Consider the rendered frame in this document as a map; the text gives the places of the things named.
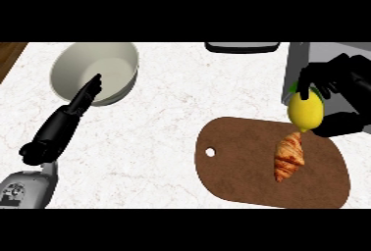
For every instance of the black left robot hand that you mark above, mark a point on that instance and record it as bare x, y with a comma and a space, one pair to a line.
55, 128

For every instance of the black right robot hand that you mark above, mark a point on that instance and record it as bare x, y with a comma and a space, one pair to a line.
338, 81

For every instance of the yellow lemon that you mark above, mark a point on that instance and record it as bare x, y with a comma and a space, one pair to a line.
305, 111

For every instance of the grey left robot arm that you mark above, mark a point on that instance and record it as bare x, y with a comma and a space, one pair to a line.
27, 189

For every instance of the grey box appliance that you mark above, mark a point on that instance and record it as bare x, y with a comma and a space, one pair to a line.
314, 55

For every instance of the brown wooden cutting board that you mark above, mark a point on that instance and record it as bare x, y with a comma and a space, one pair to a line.
241, 163

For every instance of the pale grey bowl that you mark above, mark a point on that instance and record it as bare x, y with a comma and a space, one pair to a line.
104, 70

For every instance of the dark grey tray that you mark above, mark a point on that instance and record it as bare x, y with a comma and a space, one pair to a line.
241, 47

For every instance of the brown croissant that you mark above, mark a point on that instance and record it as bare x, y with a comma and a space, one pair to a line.
289, 157

